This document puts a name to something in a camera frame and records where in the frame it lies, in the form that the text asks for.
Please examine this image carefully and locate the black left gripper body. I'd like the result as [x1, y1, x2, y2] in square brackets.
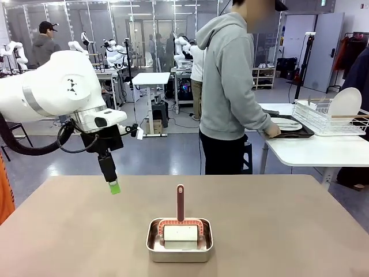
[80, 123, 125, 157]

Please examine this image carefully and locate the red handled lint roller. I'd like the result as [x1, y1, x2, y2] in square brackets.
[157, 184, 204, 250]

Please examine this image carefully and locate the person right forearm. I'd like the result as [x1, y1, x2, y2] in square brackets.
[246, 100, 274, 137]

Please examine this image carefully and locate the person right hand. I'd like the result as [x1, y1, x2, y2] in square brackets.
[264, 122, 282, 140]

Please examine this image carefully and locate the cardboard box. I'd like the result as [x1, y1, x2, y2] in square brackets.
[145, 118, 163, 135]

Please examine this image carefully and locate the gray plastic stool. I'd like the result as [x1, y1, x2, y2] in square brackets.
[151, 100, 170, 128]

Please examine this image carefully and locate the small white standing desk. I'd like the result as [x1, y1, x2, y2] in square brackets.
[131, 72, 171, 138]

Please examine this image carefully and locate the black metal shelf rack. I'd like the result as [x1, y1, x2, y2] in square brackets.
[92, 53, 105, 73]

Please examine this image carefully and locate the black folding chair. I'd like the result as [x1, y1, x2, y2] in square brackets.
[0, 121, 33, 162]

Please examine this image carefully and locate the orange fabric object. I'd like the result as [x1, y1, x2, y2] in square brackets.
[0, 149, 16, 226]

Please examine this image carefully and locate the person in white t-shirt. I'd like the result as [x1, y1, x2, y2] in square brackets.
[189, 44, 206, 121]

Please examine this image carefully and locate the man in black cap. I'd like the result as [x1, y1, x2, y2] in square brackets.
[32, 20, 62, 69]

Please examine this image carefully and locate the rectangular metal tin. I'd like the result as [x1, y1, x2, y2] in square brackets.
[145, 218, 214, 263]

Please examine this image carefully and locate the person in gray hoodie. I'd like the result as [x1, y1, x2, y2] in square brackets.
[195, 0, 289, 175]

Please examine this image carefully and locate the wooden shoe shelf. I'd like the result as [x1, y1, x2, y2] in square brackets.
[251, 63, 276, 91]

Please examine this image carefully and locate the white side table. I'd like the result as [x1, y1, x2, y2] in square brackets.
[256, 102, 369, 187]

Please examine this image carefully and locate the black tripod with light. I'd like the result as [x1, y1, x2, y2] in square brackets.
[293, 32, 317, 100]

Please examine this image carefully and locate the gray door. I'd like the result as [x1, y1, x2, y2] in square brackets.
[304, 13, 345, 93]

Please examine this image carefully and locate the white plate in rack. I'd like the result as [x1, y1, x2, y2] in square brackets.
[328, 87, 363, 119]

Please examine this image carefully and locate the orange jacket on rack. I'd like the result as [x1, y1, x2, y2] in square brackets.
[334, 31, 369, 79]

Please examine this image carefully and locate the dark navy garment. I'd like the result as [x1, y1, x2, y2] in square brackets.
[336, 47, 369, 190]

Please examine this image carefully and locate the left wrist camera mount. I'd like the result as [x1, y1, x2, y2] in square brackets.
[119, 123, 144, 141]

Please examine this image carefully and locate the black camera pole stand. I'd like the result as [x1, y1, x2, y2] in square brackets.
[123, 37, 137, 116]

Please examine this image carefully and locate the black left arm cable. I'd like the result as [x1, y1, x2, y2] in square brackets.
[0, 112, 99, 157]

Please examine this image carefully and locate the white wire dish rack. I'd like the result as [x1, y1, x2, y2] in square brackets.
[292, 99, 369, 137]

